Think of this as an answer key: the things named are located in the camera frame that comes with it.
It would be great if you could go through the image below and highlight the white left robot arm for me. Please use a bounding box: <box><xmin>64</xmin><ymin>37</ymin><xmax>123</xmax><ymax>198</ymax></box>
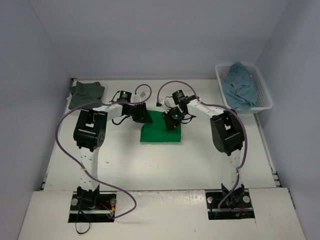
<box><xmin>73</xmin><ymin>90</ymin><xmax>153</xmax><ymax>210</ymax></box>

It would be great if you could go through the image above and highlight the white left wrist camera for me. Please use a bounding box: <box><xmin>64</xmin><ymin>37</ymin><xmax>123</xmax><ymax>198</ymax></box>
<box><xmin>132</xmin><ymin>91</ymin><xmax>147</xmax><ymax>103</ymax></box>

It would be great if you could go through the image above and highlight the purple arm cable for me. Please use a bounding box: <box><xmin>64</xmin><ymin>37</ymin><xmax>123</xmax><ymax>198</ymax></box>
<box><xmin>156</xmin><ymin>80</ymin><xmax>248</xmax><ymax>210</ymax></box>
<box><xmin>54</xmin><ymin>83</ymin><xmax>152</xmax><ymax>221</ymax></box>

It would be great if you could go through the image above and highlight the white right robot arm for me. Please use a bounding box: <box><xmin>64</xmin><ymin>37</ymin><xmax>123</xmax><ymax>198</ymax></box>
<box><xmin>156</xmin><ymin>90</ymin><xmax>248</xmax><ymax>206</ymax></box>

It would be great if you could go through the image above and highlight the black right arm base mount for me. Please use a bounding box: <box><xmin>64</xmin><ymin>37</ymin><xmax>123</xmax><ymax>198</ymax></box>
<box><xmin>205</xmin><ymin>187</ymin><xmax>255</xmax><ymax>221</ymax></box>

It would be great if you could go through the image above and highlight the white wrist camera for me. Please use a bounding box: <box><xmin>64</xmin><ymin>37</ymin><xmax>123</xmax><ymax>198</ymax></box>
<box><xmin>156</xmin><ymin>96</ymin><xmax>173</xmax><ymax>112</ymax></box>
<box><xmin>132</xmin><ymin>91</ymin><xmax>147</xmax><ymax>103</ymax></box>

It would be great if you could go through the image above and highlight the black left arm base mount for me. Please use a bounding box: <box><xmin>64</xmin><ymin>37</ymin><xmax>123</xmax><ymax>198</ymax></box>
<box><xmin>68</xmin><ymin>192</ymin><xmax>117</xmax><ymax>223</ymax></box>

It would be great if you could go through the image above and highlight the light blue t-shirt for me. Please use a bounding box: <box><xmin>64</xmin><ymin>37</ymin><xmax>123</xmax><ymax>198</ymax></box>
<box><xmin>221</xmin><ymin>62</ymin><xmax>258</xmax><ymax>110</ymax></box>

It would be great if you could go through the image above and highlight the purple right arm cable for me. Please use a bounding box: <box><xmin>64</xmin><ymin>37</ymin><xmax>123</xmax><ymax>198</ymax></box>
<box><xmin>156</xmin><ymin>80</ymin><xmax>248</xmax><ymax>210</ymax></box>

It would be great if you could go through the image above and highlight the grey t-shirt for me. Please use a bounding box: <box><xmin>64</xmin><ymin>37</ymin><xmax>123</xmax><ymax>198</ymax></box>
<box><xmin>68</xmin><ymin>82</ymin><xmax>105</xmax><ymax>110</ymax></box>

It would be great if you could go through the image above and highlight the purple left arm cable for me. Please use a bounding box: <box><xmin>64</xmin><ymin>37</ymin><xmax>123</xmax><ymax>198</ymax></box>
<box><xmin>54</xmin><ymin>83</ymin><xmax>152</xmax><ymax>221</ymax></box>

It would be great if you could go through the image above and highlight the white plastic laundry basket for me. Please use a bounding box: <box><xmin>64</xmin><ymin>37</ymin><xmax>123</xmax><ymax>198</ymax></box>
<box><xmin>214</xmin><ymin>61</ymin><xmax>273</xmax><ymax>114</ymax></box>

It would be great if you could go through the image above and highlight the green t-shirt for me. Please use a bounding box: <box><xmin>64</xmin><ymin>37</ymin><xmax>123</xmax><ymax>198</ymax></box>
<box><xmin>140</xmin><ymin>110</ymin><xmax>182</xmax><ymax>143</ymax></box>

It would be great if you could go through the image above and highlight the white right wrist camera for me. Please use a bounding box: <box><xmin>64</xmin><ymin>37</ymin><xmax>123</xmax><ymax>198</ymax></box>
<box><xmin>156</xmin><ymin>96</ymin><xmax>173</xmax><ymax>112</ymax></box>

